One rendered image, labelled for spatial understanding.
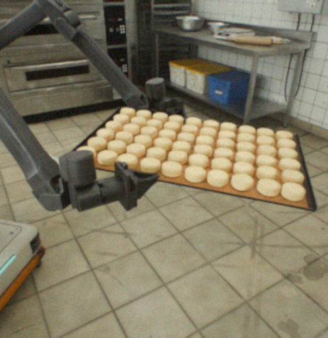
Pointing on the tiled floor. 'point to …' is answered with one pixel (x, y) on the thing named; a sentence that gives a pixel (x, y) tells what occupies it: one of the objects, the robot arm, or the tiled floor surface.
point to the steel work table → (204, 37)
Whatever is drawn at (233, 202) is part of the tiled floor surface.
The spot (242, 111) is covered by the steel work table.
